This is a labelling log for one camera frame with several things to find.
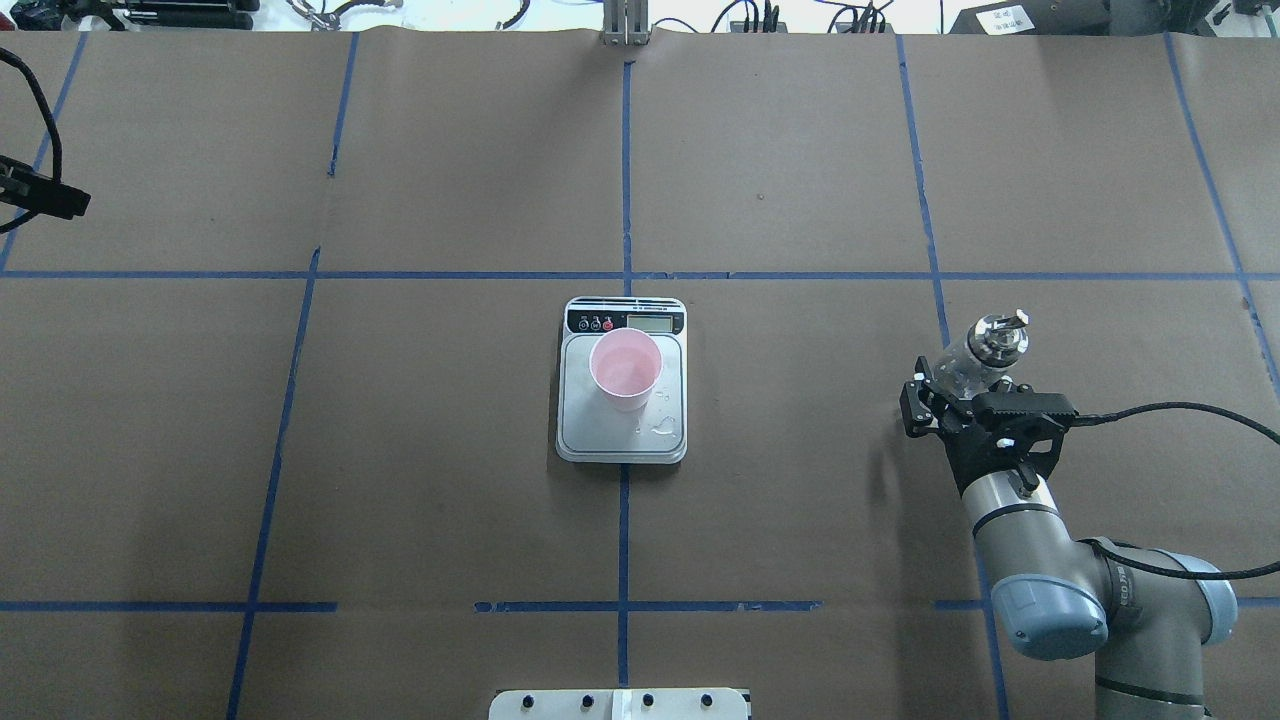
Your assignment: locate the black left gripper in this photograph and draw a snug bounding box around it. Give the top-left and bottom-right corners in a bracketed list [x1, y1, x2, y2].
[1, 155, 91, 220]

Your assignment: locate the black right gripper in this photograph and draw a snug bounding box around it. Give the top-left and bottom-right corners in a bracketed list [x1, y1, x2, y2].
[899, 356, 1079, 496]

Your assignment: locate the glass sauce bottle steel cap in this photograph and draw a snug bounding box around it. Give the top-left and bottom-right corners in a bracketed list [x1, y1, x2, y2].
[933, 309, 1030, 400]

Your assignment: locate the pink paper cup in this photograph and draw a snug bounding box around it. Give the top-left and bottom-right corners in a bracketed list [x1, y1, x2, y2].
[588, 328, 663, 413]

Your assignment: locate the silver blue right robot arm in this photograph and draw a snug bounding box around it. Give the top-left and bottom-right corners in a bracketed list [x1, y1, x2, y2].
[900, 357, 1239, 719]

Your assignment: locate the silver digital kitchen scale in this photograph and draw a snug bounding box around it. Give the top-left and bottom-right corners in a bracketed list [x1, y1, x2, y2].
[556, 296, 689, 465]

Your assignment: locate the black tripod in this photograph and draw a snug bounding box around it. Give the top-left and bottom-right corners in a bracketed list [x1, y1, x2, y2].
[58, 1, 261, 31]

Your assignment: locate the black box with label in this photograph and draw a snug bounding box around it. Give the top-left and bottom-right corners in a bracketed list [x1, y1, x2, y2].
[947, 1, 1111, 36]

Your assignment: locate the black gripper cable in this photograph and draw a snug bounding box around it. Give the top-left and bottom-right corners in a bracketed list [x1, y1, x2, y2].
[1060, 402, 1280, 582]

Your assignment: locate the aluminium frame post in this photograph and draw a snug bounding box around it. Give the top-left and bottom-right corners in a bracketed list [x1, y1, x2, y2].
[600, 0, 652, 47]

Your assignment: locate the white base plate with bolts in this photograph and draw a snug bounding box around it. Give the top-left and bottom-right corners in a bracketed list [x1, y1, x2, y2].
[488, 687, 753, 719]

